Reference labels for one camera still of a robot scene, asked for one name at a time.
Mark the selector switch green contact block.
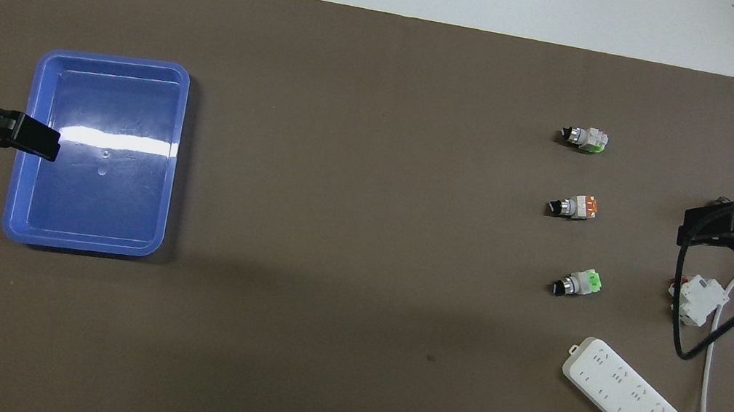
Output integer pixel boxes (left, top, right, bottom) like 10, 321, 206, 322
550, 264, 605, 304

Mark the blue plastic tray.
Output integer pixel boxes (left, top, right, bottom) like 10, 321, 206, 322
0, 40, 194, 267

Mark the white circuit breaker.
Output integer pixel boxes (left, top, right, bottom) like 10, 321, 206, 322
663, 270, 733, 332

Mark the white power strip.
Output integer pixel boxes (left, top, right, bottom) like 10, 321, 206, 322
555, 333, 702, 412

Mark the brown table mat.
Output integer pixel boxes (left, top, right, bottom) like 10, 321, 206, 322
0, 0, 734, 412

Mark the selector switch orange contact block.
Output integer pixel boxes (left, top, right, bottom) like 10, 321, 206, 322
545, 189, 601, 225

